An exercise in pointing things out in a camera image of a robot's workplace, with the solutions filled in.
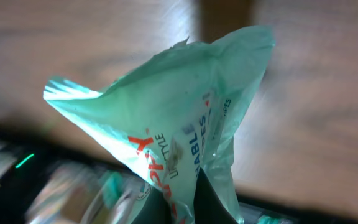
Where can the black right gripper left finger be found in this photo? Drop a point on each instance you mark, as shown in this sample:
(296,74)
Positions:
(155,210)

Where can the teal wet wipes pack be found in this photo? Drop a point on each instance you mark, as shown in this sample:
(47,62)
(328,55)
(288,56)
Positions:
(173,119)

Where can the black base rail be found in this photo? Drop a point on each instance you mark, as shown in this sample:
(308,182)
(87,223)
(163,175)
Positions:
(44,182)

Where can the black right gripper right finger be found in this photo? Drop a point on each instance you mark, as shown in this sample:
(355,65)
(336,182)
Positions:
(207,206)

